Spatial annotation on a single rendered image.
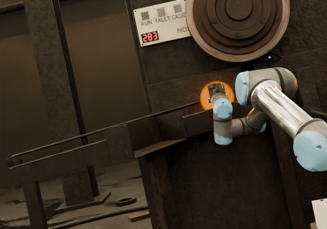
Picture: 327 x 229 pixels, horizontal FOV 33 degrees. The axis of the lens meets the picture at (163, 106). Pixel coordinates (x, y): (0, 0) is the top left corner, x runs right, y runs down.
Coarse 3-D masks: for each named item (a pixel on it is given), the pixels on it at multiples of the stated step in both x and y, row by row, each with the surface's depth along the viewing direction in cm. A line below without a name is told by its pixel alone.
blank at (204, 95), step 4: (208, 84) 253; (224, 84) 252; (204, 88) 253; (228, 88) 252; (204, 92) 253; (208, 92) 252; (228, 92) 252; (232, 92) 252; (200, 96) 253; (204, 96) 253; (208, 96) 252; (228, 96) 252; (232, 96) 252; (200, 100) 253; (204, 100) 252; (232, 100) 252; (204, 104) 252; (208, 104) 252; (204, 108) 252; (208, 108) 252
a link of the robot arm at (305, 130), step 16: (240, 80) 188; (256, 80) 185; (272, 80) 184; (240, 96) 190; (256, 96) 183; (272, 96) 178; (272, 112) 175; (288, 112) 169; (304, 112) 168; (288, 128) 167; (304, 128) 159; (320, 128) 156; (304, 144) 155; (320, 144) 151; (304, 160) 156; (320, 160) 151
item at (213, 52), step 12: (192, 0) 249; (288, 0) 247; (192, 12) 249; (288, 12) 247; (192, 24) 249; (192, 36) 250; (276, 36) 248; (204, 48) 249; (264, 48) 248; (228, 60) 249; (240, 60) 248
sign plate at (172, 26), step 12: (180, 0) 263; (156, 12) 264; (168, 12) 263; (180, 12) 263; (144, 24) 264; (156, 24) 264; (168, 24) 263; (180, 24) 263; (144, 36) 264; (168, 36) 263; (180, 36) 263
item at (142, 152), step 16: (112, 128) 224; (128, 128) 236; (144, 128) 240; (160, 128) 243; (176, 128) 232; (112, 144) 227; (128, 144) 215; (144, 144) 240; (160, 144) 234; (160, 160) 228; (160, 176) 227; (160, 192) 226; (160, 208) 228; (160, 224) 231; (176, 224) 228
